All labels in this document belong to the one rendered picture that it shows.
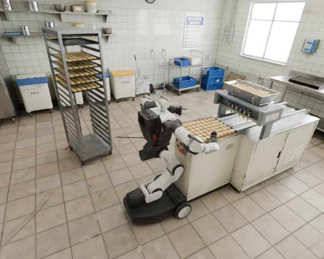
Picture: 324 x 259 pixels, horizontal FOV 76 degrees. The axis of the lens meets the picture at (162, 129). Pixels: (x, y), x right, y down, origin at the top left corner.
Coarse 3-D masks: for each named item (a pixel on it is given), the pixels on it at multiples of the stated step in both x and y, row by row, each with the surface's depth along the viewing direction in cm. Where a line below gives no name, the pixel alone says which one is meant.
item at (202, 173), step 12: (228, 144) 235; (180, 156) 235; (192, 156) 213; (204, 156) 222; (216, 156) 233; (228, 156) 245; (192, 168) 222; (204, 168) 232; (216, 168) 244; (228, 168) 257; (180, 180) 247; (192, 180) 232; (204, 180) 243; (216, 180) 256; (228, 180) 271; (192, 192) 242; (204, 192) 255
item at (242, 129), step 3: (297, 111) 285; (300, 111) 285; (303, 111) 290; (285, 114) 275; (288, 114) 275; (291, 114) 276; (294, 114) 280; (282, 117) 268; (255, 123) 248; (246, 126) 240; (249, 126) 241; (252, 126) 244; (237, 129) 233; (240, 129) 235; (243, 129) 238; (240, 132) 237; (243, 132) 240; (228, 135) 229; (231, 135) 231; (219, 138) 223; (222, 138) 226
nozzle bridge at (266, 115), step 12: (216, 96) 262; (228, 96) 246; (228, 108) 252; (252, 108) 218; (264, 108) 217; (276, 108) 218; (252, 120) 226; (264, 120) 213; (276, 120) 225; (264, 132) 224
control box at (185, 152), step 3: (177, 138) 225; (177, 141) 226; (180, 141) 221; (180, 144) 223; (177, 147) 229; (180, 147) 224; (183, 147) 218; (180, 150) 225; (183, 153) 221; (186, 153) 215; (186, 156) 217
